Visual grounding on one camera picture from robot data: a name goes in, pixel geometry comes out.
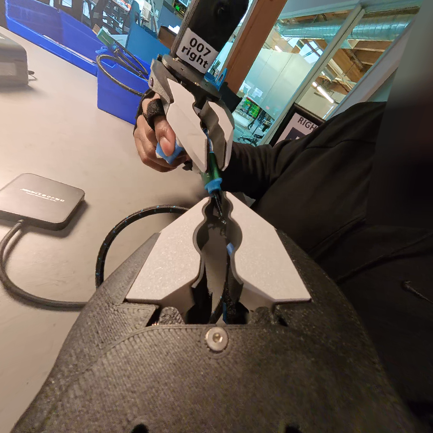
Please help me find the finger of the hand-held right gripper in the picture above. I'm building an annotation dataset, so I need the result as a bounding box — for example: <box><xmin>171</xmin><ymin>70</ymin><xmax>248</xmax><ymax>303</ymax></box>
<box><xmin>167</xmin><ymin>79</ymin><xmax>208</xmax><ymax>174</ymax></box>
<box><xmin>200</xmin><ymin>101</ymin><xmax>235</xmax><ymax>171</ymax></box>

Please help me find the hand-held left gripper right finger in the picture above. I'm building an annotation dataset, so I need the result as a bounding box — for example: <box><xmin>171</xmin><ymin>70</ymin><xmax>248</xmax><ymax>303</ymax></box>
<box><xmin>223</xmin><ymin>196</ymin><xmax>312</xmax><ymax>312</ymax></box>

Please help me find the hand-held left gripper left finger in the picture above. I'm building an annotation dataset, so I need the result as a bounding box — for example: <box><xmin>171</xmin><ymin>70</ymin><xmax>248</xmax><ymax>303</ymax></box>
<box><xmin>125</xmin><ymin>197</ymin><xmax>213</xmax><ymax>323</ymax></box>

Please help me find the black braided hdmi cable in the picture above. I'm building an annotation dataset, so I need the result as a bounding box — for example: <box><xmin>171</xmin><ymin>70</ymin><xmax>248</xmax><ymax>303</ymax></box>
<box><xmin>95</xmin><ymin>129</ymin><xmax>237</xmax><ymax>323</ymax></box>

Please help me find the black port hub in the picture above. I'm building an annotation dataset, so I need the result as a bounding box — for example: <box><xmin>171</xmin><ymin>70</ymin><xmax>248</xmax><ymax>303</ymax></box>
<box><xmin>0</xmin><ymin>173</ymin><xmax>86</xmax><ymax>231</ymax></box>

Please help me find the person's right forearm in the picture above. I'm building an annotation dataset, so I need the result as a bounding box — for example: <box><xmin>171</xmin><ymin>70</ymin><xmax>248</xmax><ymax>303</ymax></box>
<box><xmin>219</xmin><ymin>101</ymin><xmax>393</xmax><ymax>237</ymax></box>

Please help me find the person's right hand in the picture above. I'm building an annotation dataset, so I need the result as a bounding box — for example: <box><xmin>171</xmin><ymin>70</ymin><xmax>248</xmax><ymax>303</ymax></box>
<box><xmin>133</xmin><ymin>89</ymin><xmax>191</xmax><ymax>173</ymax></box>

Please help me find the small blue plastic bin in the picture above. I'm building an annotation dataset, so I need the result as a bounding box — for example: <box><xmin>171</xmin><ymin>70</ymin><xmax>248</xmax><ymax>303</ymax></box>
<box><xmin>96</xmin><ymin>51</ymin><xmax>160</xmax><ymax>126</ymax></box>

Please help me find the framed black white sign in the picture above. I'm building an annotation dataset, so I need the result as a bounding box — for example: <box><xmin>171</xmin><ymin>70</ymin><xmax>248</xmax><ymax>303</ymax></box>
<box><xmin>271</xmin><ymin>103</ymin><xmax>327</xmax><ymax>147</ymax></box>

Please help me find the green circuit board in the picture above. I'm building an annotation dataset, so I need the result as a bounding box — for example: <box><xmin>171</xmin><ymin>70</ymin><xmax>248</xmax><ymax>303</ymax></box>
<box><xmin>96</xmin><ymin>28</ymin><xmax>118</xmax><ymax>47</ymax></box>

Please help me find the person's black jacket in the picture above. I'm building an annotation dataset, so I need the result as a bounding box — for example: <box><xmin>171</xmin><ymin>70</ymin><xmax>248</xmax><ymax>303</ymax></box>
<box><xmin>257</xmin><ymin>101</ymin><xmax>433</xmax><ymax>431</ymax></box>

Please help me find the large blue plastic bin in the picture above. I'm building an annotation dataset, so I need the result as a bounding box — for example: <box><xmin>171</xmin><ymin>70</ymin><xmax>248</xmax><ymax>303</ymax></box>
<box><xmin>5</xmin><ymin>0</ymin><xmax>102</xmax><ymax>76</ymax></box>

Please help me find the grey electronic device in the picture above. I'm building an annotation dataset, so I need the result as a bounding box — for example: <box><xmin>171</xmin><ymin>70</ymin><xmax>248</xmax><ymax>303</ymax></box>
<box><xmin>0</xmin><ymin>37</ymin><xmax>30</xmax><ymax>87</ymax></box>

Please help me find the wooden post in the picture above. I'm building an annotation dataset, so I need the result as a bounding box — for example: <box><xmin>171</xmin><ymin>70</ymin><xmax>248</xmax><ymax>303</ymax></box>
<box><xmin>223</xmin><ymin>0</ymin><xmax>289</xmax><ymax>99</ymax></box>

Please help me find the black coiled cable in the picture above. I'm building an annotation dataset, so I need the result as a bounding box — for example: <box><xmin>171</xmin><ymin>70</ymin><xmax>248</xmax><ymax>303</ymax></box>
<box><xmin>96</xmin><ymin>47</ymin><xmax>151</xmax><ymax>97</ymax></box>

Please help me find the black hub cable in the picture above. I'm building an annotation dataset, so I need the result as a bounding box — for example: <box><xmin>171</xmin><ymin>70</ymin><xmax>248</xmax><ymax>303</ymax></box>
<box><xmin>0</xmin><ymin>219</ymin><xmax>89</xmax><ymax>310</ymax></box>

